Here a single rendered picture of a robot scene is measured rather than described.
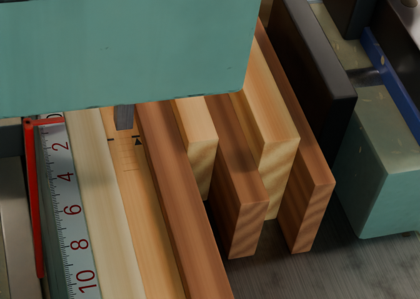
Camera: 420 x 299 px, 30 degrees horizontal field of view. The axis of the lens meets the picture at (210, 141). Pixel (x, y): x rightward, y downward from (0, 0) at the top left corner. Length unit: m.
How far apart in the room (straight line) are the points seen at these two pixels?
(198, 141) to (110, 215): 0.06
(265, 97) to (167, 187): 0.07
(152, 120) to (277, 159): 0.07
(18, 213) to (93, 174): 0.16
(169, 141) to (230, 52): 0.09
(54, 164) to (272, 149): 0.11
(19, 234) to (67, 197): 0.16
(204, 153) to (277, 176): 0.04
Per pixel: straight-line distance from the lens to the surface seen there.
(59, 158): 0.40
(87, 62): 0.34
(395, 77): 0.45
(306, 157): 0.40
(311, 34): 0.42
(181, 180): 0.40
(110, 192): 0.39
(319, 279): 0.44
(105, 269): 0.37
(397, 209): 0.45
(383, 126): 0.44
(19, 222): 0.55
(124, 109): 0.41
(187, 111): 0.42
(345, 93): 0.40
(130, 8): 0.32
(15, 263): 0.53
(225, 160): 0.41
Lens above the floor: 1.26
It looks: 48 degrees down
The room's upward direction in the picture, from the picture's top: 10 degrees clockwise
